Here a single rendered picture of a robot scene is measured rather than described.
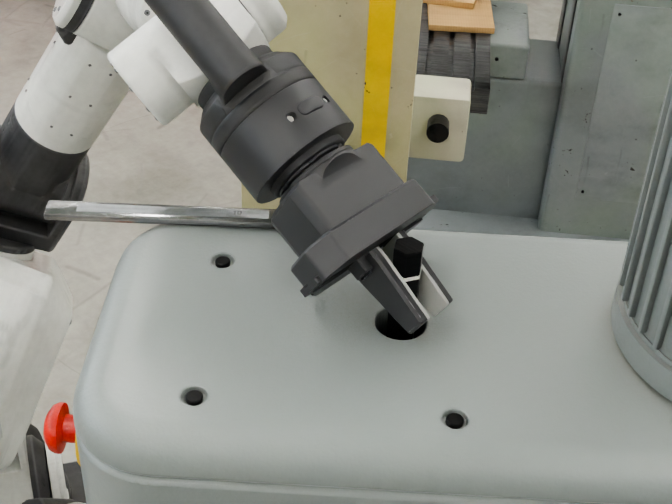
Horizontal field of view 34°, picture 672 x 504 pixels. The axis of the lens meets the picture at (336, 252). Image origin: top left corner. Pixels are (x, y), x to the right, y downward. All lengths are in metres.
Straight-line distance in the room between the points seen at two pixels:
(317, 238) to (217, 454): 0.16
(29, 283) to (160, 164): 3.25
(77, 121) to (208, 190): 3.17
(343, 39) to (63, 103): 1.52
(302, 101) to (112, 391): 0.23
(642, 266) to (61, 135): 0.63
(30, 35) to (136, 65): 4.78
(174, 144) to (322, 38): 2.09
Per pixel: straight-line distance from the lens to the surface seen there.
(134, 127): 4.72
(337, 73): 2.62
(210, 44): 0.73
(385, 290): 0.75
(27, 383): 1.26
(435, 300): 0.76
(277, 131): 0.74
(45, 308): 1.23
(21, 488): 1.80
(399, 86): 2.63
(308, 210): 0.73
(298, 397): 0.72
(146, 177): 4.39
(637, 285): 0.75
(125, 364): 0.75
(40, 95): 1.14
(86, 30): 1.03
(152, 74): 0.78
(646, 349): 0.76
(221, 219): 0.86
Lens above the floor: 2.40
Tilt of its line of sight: 37 degrees down
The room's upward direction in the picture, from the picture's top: 3 degrees clockwise
